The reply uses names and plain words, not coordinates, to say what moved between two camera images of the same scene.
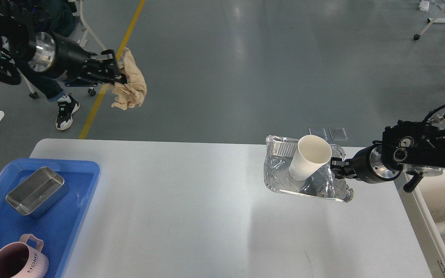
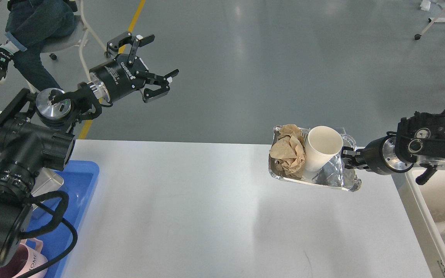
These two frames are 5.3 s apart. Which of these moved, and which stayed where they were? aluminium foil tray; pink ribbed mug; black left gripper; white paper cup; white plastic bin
Moved: aluminium foil tray; black left gripper; white paper cup
Stayed: white plastic bin; pink ribbed mug
